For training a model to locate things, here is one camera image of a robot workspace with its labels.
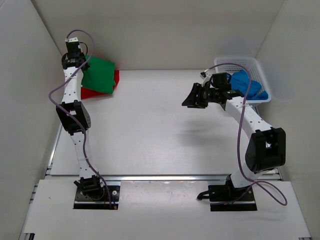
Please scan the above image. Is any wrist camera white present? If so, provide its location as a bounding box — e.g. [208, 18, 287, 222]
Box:
[200, 71, 207, 78]
[65, 37, 79, 43]

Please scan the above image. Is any aluminium rail front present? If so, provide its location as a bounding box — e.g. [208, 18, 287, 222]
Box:
[44, 172, 282, 181]

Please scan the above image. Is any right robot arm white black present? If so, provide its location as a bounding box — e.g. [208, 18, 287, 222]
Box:
[182, 71, 286, 200]

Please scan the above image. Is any aluminium rail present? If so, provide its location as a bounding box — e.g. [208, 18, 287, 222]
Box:
[44, 172, 282, 181]
[46, 72, 77, 173]

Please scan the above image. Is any folded red t shirt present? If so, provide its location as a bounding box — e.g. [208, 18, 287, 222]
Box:
[81, 70, 120, 100]

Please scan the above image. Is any green t shirt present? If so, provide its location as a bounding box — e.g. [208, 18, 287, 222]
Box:
[81, 56, 116, 94]

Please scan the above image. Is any aluminium rail left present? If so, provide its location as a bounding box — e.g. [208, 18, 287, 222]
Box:
[46, 72, 77, 173]

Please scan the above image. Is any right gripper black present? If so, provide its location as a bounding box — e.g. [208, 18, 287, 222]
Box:
[182, 83, 218, 109]

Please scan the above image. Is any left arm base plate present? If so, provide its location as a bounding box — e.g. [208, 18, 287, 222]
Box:
[73, 183, 121, 210]

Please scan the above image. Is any blue t shirt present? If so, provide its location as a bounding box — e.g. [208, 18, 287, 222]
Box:
[228, 69, 269, 100]

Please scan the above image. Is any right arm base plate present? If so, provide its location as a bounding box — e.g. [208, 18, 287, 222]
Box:
[196, 175, 258, 212]

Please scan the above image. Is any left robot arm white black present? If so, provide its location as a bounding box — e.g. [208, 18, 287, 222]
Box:
[56, 37, 105, 201]

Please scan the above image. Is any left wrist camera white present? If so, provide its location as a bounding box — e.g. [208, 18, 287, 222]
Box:
[65, 37, 79, 43]

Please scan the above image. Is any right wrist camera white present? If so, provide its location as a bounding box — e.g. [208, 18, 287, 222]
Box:
[200, 71, 207, 78]

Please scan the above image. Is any white plastic basket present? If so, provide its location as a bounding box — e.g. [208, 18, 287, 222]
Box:
[214, 56, 271, 107]

